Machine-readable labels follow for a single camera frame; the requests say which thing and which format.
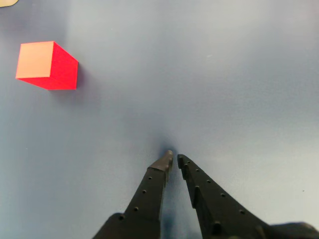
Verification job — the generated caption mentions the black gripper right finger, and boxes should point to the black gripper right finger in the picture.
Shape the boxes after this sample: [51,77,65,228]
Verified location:
[177,154,275,239]

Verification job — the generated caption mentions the red cube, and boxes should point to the red cube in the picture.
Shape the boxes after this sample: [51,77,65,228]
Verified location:
[15,41,79,91]

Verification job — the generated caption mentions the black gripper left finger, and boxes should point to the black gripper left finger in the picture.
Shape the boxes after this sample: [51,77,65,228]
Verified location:
[92,150,174,239]

